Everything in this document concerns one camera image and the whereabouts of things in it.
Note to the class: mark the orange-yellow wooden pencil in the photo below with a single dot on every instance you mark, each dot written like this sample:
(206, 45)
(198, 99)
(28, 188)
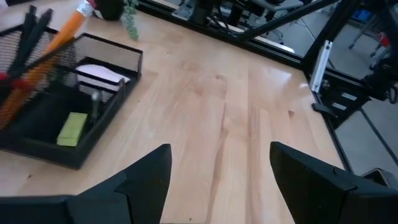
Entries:
(70, 26)

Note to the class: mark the black binder clip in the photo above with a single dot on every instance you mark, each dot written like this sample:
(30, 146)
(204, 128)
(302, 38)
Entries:
(95, 104)

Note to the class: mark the potted succulent plant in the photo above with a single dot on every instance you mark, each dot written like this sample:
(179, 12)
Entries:
(112, 9)

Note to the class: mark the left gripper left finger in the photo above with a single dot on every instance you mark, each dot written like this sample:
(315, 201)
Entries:
(136, 193)

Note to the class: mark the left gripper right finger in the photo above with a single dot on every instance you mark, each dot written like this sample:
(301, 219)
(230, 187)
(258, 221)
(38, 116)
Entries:
(304, 180)

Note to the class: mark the black mesh desk organizer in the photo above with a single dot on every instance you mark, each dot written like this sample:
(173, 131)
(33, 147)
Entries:
(77, 155)

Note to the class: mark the pink sticky note pad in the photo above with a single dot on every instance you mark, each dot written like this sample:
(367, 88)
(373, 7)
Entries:
(99, 74)

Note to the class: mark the small green sticky note pad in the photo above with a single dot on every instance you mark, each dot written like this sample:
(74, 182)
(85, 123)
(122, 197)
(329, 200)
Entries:
(72, 129)

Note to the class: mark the black pen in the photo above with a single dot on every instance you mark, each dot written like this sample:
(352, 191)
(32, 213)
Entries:
(40, 31)
(23, 43)

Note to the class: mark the silver frame bracket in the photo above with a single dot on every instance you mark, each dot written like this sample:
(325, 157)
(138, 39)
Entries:
(321, 65)

